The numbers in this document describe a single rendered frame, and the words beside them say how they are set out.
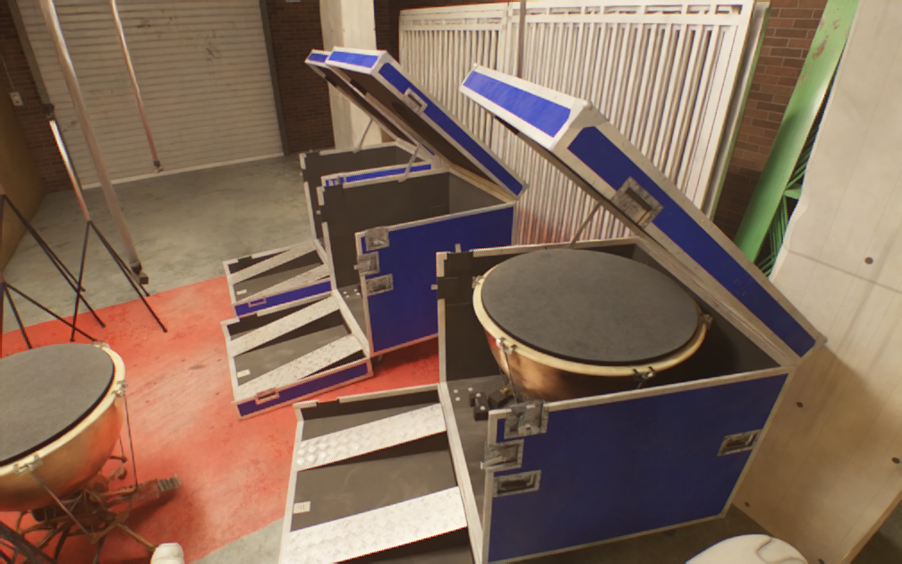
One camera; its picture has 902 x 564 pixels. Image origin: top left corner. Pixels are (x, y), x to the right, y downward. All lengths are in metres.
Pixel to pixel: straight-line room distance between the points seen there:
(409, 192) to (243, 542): 2.35
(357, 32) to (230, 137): 3.69
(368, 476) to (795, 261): 1.99
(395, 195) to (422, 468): 1.89
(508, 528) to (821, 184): 1.55
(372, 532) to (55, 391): 1.30
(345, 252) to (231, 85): 5.13
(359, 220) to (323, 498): 1.86
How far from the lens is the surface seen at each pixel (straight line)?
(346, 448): 2.46
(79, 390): 2.08
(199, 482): 2.66
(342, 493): 2.36
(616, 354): 1.55
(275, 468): 2.57
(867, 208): 1.86
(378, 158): 4.35
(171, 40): 8.03
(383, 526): 2.13
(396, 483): 2.34
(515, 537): 1.84
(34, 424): 2.02
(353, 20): 5.13
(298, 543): 2.25
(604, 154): 1.04
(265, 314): 3.50
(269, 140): 8.31
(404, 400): 2.64
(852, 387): 2.06
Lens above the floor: 1.90
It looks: 30 degrees down
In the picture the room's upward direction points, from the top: 1 degrees counter-clockwise
